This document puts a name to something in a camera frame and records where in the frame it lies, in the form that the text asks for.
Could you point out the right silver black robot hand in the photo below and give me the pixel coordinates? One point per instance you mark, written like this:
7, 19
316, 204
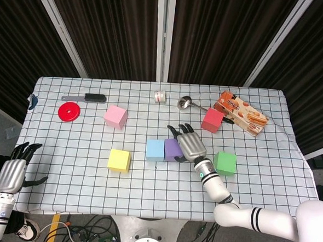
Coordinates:
191, 146

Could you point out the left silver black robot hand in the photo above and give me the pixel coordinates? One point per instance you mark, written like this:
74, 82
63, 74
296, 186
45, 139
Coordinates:
10, 174

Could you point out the purple foam cube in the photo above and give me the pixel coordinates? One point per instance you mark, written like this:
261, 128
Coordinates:
170, 150

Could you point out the red foam cube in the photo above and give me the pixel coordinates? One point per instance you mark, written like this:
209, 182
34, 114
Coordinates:
212, 120

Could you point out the green foam cube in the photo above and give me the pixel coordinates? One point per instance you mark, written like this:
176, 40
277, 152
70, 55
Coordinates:
224, 163

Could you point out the yellow foam cube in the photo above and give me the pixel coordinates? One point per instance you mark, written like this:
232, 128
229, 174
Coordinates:
118, 159

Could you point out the pink foam cube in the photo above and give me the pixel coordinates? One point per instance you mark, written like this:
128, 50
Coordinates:
114, 116

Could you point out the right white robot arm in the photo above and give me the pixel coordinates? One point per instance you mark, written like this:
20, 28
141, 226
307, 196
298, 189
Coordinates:
215, 184

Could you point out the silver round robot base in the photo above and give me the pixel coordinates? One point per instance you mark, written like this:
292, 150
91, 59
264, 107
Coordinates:
149, 235

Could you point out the light blue foam cube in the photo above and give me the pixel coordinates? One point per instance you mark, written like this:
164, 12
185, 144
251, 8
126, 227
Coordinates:
155, 150

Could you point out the white black sneaker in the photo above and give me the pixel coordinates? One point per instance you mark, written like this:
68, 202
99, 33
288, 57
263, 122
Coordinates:
28, 229

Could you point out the white black checkered tablecloth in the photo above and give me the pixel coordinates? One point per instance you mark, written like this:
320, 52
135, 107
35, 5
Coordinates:
146, 188

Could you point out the orange biscuit box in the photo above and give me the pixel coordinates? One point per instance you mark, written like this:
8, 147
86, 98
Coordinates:
241, 109

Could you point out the white partition base bar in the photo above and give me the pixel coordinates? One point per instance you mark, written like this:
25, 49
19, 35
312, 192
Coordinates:
3, 111
319, 154

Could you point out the blue tape scrap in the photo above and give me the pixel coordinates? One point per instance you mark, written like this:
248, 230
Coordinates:
34, 100

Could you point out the red plastic disc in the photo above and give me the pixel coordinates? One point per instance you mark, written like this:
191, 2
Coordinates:
68, 115

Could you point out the grey brush black bristles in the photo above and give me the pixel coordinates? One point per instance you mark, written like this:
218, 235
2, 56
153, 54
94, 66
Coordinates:
95, 97

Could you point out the green circuit board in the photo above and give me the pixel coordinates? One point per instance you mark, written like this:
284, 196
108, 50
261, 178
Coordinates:
104, 241

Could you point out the dark corrugated partition panel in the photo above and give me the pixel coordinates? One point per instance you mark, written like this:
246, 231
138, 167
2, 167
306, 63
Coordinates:
224, 34
12, 48
109, 27
317, 81

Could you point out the white partition post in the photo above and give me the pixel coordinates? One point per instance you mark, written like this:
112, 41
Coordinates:
279, 40
60, 29
161, 30

